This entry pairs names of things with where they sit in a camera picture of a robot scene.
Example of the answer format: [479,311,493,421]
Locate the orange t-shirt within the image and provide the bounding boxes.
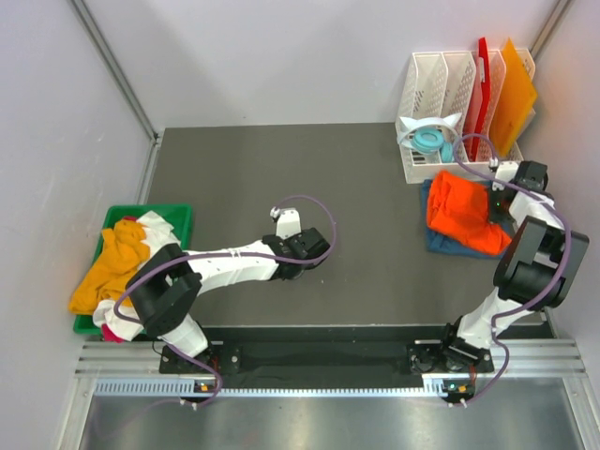
[426,171,511,257]

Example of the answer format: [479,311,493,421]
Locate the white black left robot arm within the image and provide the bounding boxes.
[127,227,330,372]

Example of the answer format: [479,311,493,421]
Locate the teal headphones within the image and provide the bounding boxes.
[412,127,455,163]

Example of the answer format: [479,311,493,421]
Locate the white t-shirt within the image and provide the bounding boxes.
[93,211,180,341]

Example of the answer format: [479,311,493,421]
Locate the red plastic folder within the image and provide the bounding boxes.
[470,37,491,134]

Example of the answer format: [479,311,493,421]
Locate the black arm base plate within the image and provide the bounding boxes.
[157,323,493,388]

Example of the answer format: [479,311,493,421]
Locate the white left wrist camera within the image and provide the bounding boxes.
[270,206,302,240]

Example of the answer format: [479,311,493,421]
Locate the orange plastic folder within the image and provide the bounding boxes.
[488,38,538,157]

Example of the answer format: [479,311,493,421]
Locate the white slotted cable duct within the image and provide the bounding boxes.
[95,377,474,399]

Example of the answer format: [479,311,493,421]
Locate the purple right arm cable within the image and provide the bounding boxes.
[453,133,572,407]

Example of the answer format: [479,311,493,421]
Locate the white plastic file organizer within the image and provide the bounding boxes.
[395,49,535,184]

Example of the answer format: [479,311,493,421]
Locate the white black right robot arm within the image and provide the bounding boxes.
[437,157,590,371]

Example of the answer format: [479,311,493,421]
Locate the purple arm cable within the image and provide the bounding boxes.
[453,133,572,407]
[113,194,338,409]

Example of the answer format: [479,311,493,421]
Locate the magenta t-shirt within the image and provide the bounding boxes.
[99,323,124,343]

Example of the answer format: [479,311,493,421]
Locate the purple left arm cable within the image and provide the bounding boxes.
[113,194,338,409]

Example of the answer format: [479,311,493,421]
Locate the green plastic bin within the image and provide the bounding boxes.
[72,203,194,337]

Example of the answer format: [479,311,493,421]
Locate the aluminium frame rail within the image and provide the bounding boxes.
[75,339,586,378]

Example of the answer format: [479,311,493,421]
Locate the folded blue t-shirt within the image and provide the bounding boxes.
[419,180,504,260]

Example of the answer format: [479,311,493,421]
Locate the mustard yellow t-shirt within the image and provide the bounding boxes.
[67,219,150,316]

